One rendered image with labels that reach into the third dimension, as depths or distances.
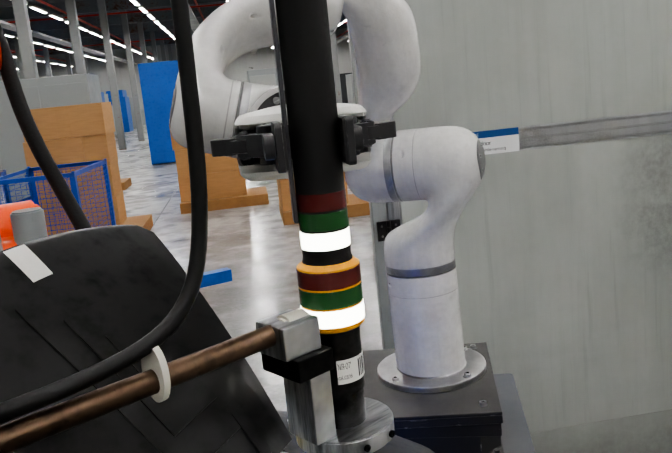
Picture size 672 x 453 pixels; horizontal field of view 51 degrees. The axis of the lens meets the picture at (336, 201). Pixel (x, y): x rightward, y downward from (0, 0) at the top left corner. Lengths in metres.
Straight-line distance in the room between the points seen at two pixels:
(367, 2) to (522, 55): 1.43
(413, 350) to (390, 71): 0.46
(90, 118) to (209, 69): 7.76
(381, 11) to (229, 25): 0.38
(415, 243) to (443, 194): 0.09
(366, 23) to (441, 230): 0.35
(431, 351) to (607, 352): 1.62
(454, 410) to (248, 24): 0.67
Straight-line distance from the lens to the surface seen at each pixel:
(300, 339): 0.45
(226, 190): 9.77
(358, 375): 0.49
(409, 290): 1.17
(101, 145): 8.46
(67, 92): 11.09
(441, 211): 1.12
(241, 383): 0.50
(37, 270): 0.52
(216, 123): 0.67
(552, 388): 2.71
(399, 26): 1.06
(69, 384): 0.39
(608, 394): 2.82
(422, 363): 1.21
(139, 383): 0.40
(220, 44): 0.71
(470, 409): 1.13
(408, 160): 1.12
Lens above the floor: 1.52
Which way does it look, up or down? 9 degrees down
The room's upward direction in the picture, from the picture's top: 6 degrees counter-clockwise
